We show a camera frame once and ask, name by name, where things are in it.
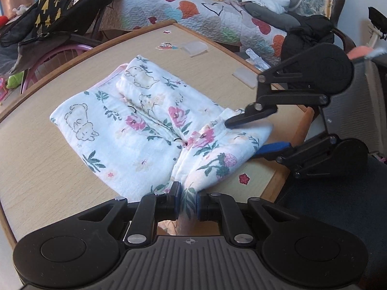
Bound floral baby shirt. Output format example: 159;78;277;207
50;54;274;236

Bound translucent plastic strip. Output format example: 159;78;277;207
181;40;209;58
232;66;261;89

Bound wooden low table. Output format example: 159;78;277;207
0;20;313;250

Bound pink blurred object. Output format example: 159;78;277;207
346;47;373;60

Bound grey cushioned folding chair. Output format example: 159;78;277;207
0;0;121;77

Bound dark grey pillow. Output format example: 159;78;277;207
244;2;300;35

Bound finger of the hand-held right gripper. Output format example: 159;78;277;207
224;45;331;129
257;133;337;180

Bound heart patterned quilt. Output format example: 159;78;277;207
98;0;292;68

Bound black jacket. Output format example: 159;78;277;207
281;14;335;68

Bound tissue pack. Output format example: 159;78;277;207
246;48;272;72

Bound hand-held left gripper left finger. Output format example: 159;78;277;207
77;181;182;245

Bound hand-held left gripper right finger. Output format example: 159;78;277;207
196;192;298;246

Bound wooden sofa frame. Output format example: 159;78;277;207
331;0;357;53

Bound folded white clothes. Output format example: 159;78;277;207
251;0;291;14

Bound black bag gold tree print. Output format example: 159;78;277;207
0;0;115;48

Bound green toy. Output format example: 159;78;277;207
6;72;25;90

